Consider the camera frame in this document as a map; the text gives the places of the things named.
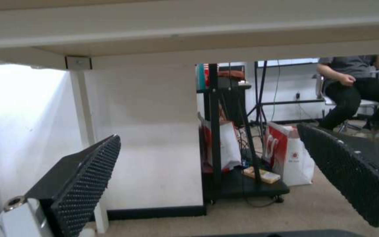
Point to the person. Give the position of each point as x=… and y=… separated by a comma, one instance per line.
x=357, y=91

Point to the white partition panel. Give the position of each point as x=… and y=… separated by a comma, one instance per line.
x=150, y=138

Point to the white table leg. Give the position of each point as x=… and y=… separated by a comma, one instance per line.
x=87, y=128

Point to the black wheeled shelf cart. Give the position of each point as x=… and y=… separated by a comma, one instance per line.
x=229, y=138

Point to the red and white shopping bag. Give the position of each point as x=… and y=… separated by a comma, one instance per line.
x=225, y=145

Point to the white table frame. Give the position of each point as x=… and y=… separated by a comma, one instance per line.
x=176, y=29

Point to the office chair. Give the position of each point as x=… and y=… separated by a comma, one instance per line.
x=347, y=103

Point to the white bag with red logo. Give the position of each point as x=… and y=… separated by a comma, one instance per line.
x=288, y=158

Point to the person's hand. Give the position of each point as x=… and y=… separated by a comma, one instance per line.
x=345, y=80

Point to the small yellow snack box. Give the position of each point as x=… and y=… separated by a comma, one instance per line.
x=262, y=175

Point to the black tripod stand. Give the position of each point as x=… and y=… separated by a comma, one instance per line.
x=260, y=98

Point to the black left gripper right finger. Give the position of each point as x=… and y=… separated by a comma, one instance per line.
x=350, y=168

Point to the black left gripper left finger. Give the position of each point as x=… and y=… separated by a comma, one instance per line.
x=74, y=182

